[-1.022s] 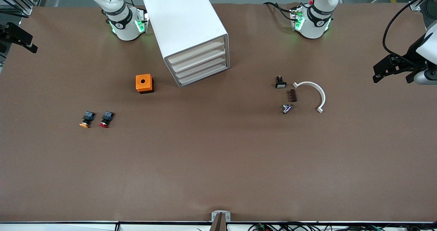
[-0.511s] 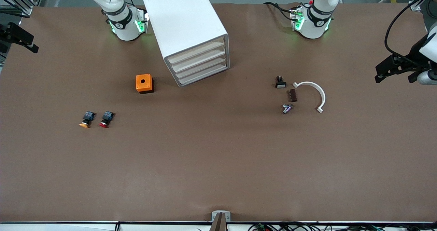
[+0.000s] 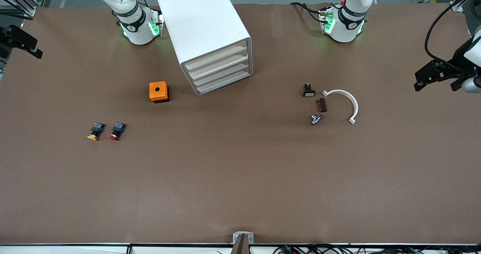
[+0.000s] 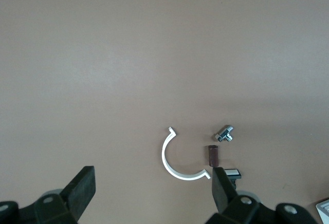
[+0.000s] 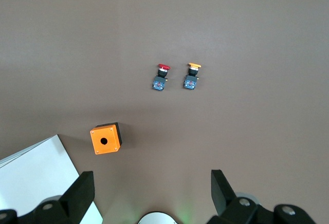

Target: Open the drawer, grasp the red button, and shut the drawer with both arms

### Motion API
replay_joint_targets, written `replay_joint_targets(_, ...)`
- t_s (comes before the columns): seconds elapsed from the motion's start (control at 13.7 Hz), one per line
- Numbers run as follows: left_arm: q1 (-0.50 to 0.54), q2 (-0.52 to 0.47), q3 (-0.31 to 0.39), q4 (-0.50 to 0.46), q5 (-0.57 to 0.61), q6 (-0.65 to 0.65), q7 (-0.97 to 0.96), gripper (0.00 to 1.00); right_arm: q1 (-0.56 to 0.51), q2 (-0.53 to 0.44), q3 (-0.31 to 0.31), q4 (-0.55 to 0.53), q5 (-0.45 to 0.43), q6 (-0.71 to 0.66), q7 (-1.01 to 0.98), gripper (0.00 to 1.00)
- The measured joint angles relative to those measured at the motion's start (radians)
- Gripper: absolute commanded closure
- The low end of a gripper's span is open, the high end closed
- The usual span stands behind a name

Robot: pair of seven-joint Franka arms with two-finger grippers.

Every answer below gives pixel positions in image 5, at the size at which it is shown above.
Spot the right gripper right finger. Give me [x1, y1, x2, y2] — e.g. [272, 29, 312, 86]
[208, 169, 273, 224]

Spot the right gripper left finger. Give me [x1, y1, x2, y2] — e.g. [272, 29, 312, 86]
[17, 171, 95, 224]

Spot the red-capped push button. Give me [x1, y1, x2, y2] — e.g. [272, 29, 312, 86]
[151, 63, 172, 91]

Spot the white drawer cabinet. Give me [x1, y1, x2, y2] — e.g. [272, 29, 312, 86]
[0, 134, 103, 224]

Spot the orange-capped push button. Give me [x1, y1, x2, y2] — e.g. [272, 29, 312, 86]
[184, 62, 203, 90]

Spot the orange box with hole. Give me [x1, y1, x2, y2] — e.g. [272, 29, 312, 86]
[89, 122, 123, 155]

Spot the brown table cover mat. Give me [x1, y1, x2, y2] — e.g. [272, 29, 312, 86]
[0, 0, 329, 224]

